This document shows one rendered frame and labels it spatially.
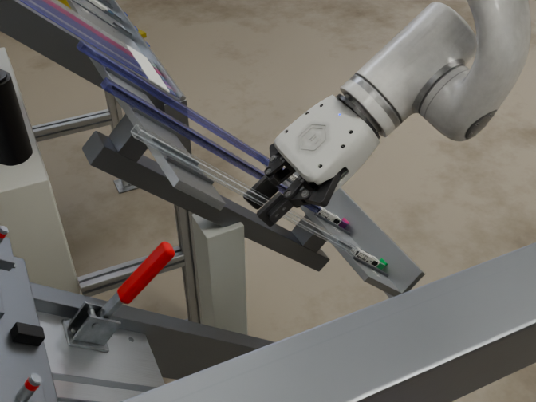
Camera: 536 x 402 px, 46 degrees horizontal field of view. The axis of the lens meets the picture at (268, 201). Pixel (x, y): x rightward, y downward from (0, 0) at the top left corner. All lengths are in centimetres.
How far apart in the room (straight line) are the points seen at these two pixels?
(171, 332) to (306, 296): 133
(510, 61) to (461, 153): 189
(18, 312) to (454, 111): 50
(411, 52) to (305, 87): 218
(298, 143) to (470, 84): 21
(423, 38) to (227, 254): 41
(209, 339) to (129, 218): 160
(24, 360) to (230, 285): 61
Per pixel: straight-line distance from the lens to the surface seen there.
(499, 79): 72
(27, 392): 31
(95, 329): 54
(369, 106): 75
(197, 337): 64
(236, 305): 102
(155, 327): 60
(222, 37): 340
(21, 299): 45
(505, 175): 253
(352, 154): 74
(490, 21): 70
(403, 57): 76
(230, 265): 95
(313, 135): 76
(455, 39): 78
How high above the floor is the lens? 143
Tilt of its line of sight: 40 degrees down
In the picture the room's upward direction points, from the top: straight up
